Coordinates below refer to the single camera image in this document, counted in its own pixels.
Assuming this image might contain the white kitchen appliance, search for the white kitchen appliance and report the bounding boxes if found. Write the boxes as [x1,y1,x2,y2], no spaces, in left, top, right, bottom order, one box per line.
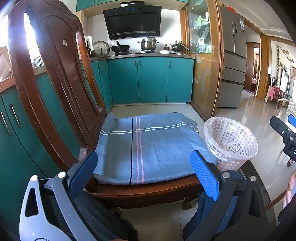
[85,36,93,58]

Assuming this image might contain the black door mat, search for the black door mat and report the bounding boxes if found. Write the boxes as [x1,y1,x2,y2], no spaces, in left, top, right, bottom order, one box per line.
[238,160,277,231]

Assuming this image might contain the teal upper cabinets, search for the teal upper cabinets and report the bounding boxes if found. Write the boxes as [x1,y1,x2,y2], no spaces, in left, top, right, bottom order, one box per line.
[76,0,188,11]

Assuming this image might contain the brown wooden chair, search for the brown wooden chair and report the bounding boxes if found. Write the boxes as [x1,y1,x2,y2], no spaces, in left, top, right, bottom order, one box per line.
[7,1,203,208]

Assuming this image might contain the person's jeans leg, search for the person's jeans leg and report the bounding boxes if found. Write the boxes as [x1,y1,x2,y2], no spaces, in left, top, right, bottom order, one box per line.
[182,170,246,241]

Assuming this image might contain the wooden framed glass door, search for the wooden framed glass door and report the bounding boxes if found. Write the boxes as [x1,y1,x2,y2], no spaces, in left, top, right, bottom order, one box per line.
[180,1,224,121]

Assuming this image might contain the stainless steel stock pot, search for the stainless steel stock pot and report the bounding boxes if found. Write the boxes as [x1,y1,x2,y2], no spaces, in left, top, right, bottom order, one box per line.
[138,36,159,52]

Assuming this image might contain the teal kitchen cabinets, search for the teal kitchen cabinets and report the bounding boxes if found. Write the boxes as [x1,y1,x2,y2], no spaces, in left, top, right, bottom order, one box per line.
[1,54,195,232]

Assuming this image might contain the grey refrigerator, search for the grey refrigerator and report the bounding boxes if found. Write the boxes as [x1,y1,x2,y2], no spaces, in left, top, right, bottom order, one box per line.
[218,6,247,108]

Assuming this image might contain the blue striped cloth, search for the blue striped cloth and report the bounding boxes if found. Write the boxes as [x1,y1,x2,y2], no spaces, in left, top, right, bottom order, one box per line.
[93,113,218,185]

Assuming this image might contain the black wok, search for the black wok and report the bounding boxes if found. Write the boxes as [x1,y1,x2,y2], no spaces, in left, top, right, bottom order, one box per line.
[111,41,130,55]

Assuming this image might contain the white mesh trash basket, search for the white mesh trash basket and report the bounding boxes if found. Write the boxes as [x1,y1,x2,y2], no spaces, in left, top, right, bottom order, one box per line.
[204,116,258,172]

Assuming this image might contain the dark pan with lid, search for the dark pan with lid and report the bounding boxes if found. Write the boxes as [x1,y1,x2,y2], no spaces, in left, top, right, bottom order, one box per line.
[171,40,190,53]

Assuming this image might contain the black range hood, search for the black range hood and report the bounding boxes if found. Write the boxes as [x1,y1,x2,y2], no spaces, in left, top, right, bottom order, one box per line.
[103,3,162,40]

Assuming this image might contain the round metal pot lid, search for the round metal pot lid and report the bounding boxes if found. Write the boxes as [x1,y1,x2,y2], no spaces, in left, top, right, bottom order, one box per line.
[92,41,110,57]

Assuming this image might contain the person's right hand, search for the person's right hand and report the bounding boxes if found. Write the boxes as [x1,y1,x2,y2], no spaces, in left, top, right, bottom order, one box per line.
[282,171,296,209]

